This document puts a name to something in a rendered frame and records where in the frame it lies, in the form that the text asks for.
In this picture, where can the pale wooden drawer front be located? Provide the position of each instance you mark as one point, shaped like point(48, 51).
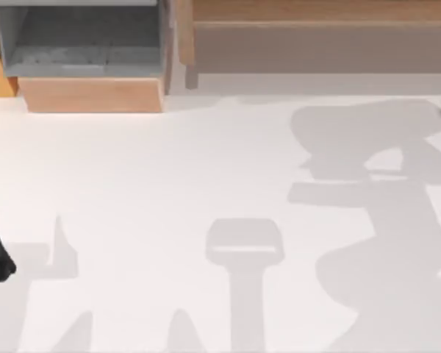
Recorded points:
point(90, 93)

